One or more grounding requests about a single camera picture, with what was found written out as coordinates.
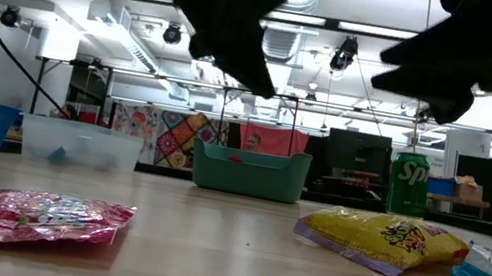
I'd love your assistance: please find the blue storage bin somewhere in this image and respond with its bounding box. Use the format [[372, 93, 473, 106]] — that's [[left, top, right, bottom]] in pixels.
[[425, 175, 458, 199]]

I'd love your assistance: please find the person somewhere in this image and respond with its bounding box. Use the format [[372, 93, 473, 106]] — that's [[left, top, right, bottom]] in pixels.
[[241, 131, 264, 155]]

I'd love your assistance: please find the wooden shelf board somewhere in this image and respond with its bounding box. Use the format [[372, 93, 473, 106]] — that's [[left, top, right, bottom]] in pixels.
[[425, 190, 492, 211]]

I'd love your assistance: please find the black aluminium table frame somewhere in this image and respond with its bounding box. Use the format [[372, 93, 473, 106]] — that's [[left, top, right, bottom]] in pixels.
[[0, 135, 492, 238]]

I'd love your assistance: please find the black ceiling spotlight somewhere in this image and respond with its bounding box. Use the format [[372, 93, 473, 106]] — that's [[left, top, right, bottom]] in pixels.
[[328, 33, 361, 75], [0, 3, 24, 31], [160, 21, 185, 47]]

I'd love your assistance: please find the black background rig frame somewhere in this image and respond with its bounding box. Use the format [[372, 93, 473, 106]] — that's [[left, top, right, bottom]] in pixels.
[[26, 49, 492, 196]]

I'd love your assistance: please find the green soda can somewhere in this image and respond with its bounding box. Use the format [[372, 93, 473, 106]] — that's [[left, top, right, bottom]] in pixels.
[[383, 149, 436, 221]]

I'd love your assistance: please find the yellow sour candy packet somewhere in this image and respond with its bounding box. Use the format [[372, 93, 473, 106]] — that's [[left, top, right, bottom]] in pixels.
[[288, 197, 475, 276]]

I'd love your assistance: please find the cardboard box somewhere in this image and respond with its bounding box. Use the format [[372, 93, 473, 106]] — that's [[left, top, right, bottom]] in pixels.
[[452, 173, 487, 204]]

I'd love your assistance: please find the red Skittles packet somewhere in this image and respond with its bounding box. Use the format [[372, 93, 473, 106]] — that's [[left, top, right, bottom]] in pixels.
[[0, 182, 137, 274]]

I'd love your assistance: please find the coral red cloth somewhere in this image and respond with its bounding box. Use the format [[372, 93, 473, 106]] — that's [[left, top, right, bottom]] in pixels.
[[236, 120, 312, 163]]

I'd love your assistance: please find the clear plastic container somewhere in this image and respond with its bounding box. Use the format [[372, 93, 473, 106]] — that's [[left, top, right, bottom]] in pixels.
[[15, 111, 146, 179]]

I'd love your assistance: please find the teal plastic bin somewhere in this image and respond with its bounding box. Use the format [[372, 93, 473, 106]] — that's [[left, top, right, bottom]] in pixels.
[[185, 132, 314, 207]]

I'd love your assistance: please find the patchwork quilt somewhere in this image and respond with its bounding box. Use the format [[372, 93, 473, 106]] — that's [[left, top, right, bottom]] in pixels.
[[105, 97, 233, 178]]

